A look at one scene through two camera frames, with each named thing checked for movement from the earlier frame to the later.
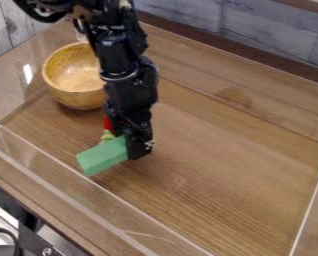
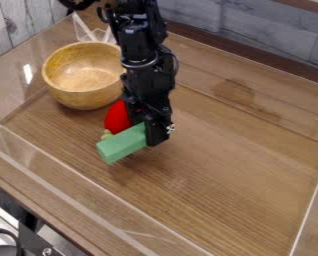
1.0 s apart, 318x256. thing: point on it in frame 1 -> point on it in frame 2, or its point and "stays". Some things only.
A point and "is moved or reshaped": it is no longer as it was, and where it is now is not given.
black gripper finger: [117, 124] -> [137, 112]
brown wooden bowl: [72, 78] stays
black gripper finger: [139, 141] -> [157, 130]
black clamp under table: [30, 243] stays
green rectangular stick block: [108, 153] is moved or reshaped
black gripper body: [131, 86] -> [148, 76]
